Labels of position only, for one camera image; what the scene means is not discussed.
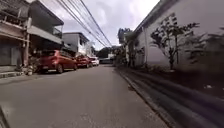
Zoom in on white car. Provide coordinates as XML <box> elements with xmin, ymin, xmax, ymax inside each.
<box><xmin>89</xmin><ymin>56</ymin><xmax>100</xmax><ymax>67</ymax></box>

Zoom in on dark bushy tree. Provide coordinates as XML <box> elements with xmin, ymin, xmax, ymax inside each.
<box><xmin>114</xmin><ymin>27</ymin><xmax>145</xmax><ymax>69</ymax></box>

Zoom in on small red car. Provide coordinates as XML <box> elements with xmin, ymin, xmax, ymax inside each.
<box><xmin>74</xmin><ymin>54</ymin><xmax>93</xmax><ymax>69</ymax></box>

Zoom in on pale grey building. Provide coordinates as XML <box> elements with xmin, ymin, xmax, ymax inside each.
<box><xmin>62</xmin><ymin>31</ymin><xmax>95</xmax><ymax>58</ymax></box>

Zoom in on grey asphalt road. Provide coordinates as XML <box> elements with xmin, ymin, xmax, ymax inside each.
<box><xmin>0</xmin><ymin>63</ymin><xmax>171</xmax><ymax>128</ymax></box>

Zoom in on large red car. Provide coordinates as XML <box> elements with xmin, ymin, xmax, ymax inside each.
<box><xmin>37</xmin><ymin>49</ymin><xmax>79</xmax><ymax>75</ymax></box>

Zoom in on slender tree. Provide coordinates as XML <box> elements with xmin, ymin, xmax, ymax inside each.
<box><xmin>149</xmin><ymin>12</ymin><xmax>200</xmax><ymax>71</ymax></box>

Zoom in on dark roadside gutter strip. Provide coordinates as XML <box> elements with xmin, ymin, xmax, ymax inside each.
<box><xmin>114</xmin><ymin>66</ymin><xmax>224</xmax><ymax>128</ymax></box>

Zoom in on building with balcony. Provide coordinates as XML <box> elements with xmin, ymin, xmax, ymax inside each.
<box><xmin>0</xmin><ymin>0</ymin><xmax>65</xmax><ymax>74</ymax></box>

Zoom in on grey kerb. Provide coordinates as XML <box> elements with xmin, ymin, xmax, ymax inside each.
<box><xmin>0</xmin><ymin>70</ymin><xmax>25</xmax><ymax>80</ymax></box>

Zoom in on overhead wires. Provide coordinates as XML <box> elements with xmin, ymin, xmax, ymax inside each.
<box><xmin>54</xmin><ymin>0</ymin><xmax>113</xmax><ymax>48</ymax></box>

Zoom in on long white wall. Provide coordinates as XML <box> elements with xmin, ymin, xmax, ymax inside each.
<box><xmin>124</xmin><ymin>0</ymin><xmax>224</xmax><ymax>73</ymax></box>

